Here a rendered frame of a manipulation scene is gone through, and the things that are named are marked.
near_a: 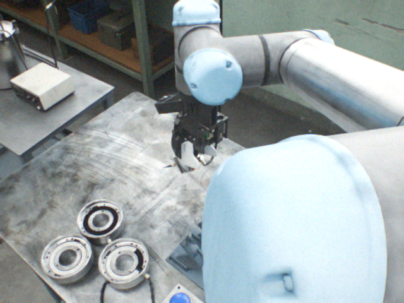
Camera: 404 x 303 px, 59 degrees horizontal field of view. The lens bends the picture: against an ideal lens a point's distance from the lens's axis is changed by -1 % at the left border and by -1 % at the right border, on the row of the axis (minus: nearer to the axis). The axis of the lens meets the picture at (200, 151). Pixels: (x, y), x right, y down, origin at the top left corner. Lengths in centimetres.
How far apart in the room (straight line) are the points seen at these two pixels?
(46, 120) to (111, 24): 128
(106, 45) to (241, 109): 103
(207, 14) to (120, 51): 205
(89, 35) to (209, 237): 270
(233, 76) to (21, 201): 70
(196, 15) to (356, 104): 31
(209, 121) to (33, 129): 87
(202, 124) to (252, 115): 174
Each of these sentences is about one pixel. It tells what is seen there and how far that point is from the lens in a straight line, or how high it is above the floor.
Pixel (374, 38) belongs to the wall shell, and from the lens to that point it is 203.
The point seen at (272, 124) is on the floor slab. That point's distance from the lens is 237.
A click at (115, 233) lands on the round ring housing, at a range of 86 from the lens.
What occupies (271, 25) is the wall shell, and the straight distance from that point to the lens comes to 224.
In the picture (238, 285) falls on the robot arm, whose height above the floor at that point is 140.
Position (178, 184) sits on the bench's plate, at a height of 80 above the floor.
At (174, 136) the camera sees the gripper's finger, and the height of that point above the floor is 105.
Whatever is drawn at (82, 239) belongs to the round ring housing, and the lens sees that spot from 87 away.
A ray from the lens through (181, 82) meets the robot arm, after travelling 64.
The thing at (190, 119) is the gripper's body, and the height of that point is 109.
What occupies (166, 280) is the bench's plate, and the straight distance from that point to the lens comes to 82.
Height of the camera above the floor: 155
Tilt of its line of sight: 46 degrees down
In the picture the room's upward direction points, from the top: straight up
